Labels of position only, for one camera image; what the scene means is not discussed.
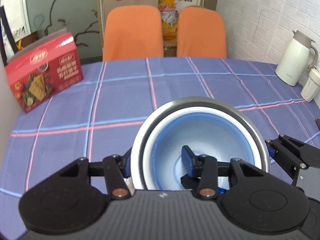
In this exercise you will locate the cardboard box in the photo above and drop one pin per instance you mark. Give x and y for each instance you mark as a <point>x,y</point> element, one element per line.
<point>110,1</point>

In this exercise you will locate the white lidded cup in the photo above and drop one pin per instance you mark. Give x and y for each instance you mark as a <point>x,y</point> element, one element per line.
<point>310,87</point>

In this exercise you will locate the stainless steel bowl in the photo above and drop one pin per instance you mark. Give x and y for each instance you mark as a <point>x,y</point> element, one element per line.
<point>200,100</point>

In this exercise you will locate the red cracker box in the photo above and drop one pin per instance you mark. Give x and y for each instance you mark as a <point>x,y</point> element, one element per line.
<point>45,75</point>

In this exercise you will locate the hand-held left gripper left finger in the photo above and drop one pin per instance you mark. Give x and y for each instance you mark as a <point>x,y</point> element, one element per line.
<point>128,165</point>

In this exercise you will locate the yellow plastic bag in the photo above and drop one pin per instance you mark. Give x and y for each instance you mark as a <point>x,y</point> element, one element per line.
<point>170,30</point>

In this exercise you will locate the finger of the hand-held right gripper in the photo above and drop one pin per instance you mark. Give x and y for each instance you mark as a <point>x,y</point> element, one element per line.
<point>271,152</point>
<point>187,182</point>

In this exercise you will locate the white thermos jug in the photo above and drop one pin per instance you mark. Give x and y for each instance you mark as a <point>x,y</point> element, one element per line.
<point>291,62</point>

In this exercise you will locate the black framed board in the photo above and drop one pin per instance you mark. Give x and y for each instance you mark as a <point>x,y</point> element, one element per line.
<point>7,37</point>

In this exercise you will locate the orange chair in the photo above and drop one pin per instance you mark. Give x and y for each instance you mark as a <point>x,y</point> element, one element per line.
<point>200,32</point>
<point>132,32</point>

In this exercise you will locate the white ceramic bowl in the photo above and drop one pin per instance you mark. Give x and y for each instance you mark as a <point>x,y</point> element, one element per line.
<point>175,112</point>

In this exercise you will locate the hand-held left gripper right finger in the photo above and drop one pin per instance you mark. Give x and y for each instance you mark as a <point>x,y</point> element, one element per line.
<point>187,158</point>

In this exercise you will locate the blue plastic bowl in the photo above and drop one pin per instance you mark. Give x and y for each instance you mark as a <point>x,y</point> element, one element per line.
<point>212,135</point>

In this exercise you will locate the purple plaid tablecloth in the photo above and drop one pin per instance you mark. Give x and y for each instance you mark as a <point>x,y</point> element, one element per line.
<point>75,105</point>

